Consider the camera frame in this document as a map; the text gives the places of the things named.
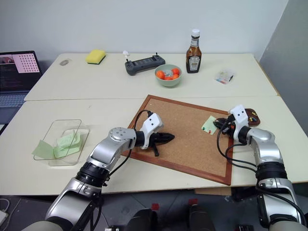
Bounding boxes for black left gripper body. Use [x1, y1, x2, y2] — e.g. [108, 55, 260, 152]
[148, 132, 162, 146]

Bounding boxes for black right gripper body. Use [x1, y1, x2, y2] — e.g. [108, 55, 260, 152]
[220, 114, 236, 136]

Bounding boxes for green sticky note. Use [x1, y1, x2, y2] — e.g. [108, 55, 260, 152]
[201, 115, 220, 136]

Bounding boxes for brown wooden tray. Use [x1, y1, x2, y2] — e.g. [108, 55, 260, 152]
[242, 108, 261, 128]

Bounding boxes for clear plastic box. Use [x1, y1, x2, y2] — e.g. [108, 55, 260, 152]
[47, 127, 90, 167]

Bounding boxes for wood-framed cork board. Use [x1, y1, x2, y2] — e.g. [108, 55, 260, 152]
[121, 94, 235, 186]

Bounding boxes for small clear case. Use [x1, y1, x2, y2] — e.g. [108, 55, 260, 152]
[214, 69, 237, 85]

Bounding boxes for pale green bowl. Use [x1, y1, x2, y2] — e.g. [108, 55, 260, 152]
[154, 63, 183, 88]

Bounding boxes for brown sauce bottle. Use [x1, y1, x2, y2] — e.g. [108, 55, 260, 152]
[185, 28, 203, 74]

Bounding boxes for dark rounded shape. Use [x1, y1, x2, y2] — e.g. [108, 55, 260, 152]
[126, 207, 159, 231]
[188, 204, 217, 231]

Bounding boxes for grey game controller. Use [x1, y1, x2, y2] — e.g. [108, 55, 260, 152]
[124, 54, 167, 77]

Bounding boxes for crumpled green notes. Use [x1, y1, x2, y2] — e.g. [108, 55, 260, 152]
[53, 129, 82, 159]

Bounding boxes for yellow sponge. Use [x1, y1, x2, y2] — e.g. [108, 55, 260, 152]
[85, 49, 107, 66]

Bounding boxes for clear plastic lid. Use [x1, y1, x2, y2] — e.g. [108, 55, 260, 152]
[33, 119, 83, 161]

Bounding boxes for flat green paper sheet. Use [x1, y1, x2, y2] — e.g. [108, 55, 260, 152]
[31, 139, 55, 160]

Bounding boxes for dark laptop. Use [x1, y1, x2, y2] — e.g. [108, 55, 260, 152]
[0, 50, 44, 109]

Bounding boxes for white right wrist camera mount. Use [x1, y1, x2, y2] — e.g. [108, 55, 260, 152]
[228, 104, 250, 143]

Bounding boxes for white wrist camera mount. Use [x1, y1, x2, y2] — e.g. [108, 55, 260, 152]
[228, 104, 250, 143]
[140, 113, 165, 150]

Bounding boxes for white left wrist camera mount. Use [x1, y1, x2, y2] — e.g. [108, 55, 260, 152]
[140, 113, 165, 150]

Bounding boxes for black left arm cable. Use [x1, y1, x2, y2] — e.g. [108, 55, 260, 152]
[95, 109, 153, 231]

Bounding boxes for white cable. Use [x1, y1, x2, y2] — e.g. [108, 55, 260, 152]
[0, 197, 11, 212]

